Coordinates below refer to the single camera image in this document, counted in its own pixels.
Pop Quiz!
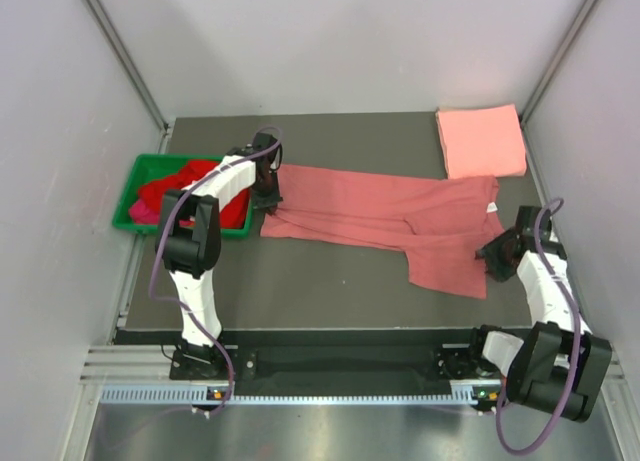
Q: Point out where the salmon pink t-shirt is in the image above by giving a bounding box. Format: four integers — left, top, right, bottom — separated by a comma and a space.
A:
260, 165, 504, 299

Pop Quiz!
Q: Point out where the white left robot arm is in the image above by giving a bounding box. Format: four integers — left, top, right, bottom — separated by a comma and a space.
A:
152, 131, 282, 378

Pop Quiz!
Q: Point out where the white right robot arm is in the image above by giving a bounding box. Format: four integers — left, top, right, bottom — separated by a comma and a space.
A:
466, 206, 612, 422

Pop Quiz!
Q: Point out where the red t-shirt in bin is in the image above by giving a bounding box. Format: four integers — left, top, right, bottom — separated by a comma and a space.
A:
137, 159, 250, 229

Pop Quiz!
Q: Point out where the folded light pink t-shirt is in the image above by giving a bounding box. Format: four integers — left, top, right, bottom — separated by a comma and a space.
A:
436, 104, 527, 179

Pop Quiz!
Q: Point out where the green plastic bin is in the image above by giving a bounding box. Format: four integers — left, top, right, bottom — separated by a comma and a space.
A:
112, 154, 252, 238

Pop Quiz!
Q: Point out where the magenta t-shirt in bin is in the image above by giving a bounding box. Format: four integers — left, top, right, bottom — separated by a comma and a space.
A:
128, 199, 159, 225

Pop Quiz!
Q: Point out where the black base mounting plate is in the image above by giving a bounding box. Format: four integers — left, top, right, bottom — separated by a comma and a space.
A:
114, 328, 499, 398

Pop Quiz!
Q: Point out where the grey slotted cable duct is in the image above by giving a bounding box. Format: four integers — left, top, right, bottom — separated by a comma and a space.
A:
100, 384, 501, 405

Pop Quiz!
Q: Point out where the aluminium frame rail front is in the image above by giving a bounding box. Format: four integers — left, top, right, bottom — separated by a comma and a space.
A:
80, 345, 172, 384

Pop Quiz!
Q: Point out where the aluminium left corner post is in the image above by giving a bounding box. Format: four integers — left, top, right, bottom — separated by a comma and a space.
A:
82, 0, 169, 133

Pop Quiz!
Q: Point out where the aluminium corner post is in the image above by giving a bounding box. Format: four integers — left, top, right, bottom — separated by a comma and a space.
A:
82, 0, 169, 133
519, 0, 614, 125

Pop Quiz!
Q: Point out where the aluminium right corner post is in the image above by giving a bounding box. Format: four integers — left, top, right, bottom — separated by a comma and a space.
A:
519, 0, 614, 125

